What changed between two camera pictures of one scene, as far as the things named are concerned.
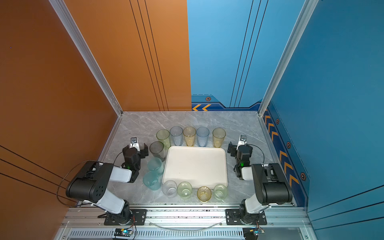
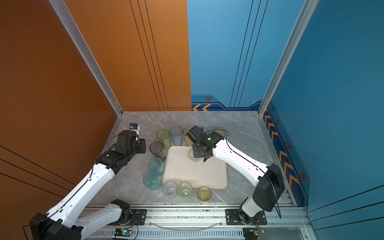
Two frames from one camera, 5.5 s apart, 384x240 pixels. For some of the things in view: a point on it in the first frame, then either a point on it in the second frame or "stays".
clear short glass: x=169 y=188 stays
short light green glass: x=184 y=189 stays
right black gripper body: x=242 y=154 → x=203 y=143
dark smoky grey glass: x=157 y=148 stays
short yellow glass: x=204 y=193 stays
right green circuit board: x=252 y=233 stays
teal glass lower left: x=151 y=180 stays
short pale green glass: x=220 y=192 → x=191 y=155
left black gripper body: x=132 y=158 → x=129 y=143
